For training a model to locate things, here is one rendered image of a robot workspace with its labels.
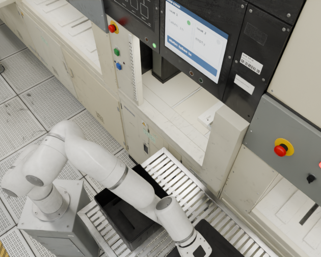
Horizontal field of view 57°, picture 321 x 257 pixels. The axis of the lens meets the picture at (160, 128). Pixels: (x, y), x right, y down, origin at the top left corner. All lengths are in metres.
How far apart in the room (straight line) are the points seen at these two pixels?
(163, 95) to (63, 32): 0.97
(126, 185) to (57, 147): 0.24
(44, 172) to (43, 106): 2.21
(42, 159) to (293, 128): 0.76
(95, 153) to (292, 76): 0.58
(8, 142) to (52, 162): 2.05
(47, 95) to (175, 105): 1.72
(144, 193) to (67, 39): 1.66
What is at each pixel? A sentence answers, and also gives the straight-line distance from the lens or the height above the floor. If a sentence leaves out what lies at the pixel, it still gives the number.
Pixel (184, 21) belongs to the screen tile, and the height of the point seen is 1.63.
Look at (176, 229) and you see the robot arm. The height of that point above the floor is 1.27.
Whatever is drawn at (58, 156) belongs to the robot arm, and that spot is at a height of 1.46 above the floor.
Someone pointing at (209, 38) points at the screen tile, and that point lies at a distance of 1.02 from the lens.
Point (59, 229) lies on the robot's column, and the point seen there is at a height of 0.76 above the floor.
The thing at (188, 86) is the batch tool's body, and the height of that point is 0.87.
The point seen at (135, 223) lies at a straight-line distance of 1.56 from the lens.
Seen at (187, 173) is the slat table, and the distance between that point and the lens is 1.67.
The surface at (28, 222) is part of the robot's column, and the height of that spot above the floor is 0.76.
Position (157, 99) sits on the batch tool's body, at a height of 0.87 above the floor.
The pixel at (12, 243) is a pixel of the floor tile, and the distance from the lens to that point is 2.55.
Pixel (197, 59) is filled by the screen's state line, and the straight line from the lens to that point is 1.11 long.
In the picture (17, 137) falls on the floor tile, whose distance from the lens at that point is 2.99.
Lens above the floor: 2.25
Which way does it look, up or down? 55 degrees down
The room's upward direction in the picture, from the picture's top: straight up
